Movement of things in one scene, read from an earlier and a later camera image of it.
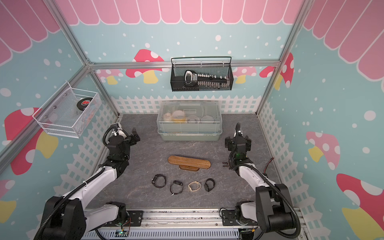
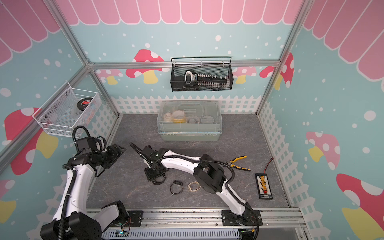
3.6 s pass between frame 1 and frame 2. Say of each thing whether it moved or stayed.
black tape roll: stayed
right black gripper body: moved
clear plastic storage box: stayed
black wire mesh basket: stayed
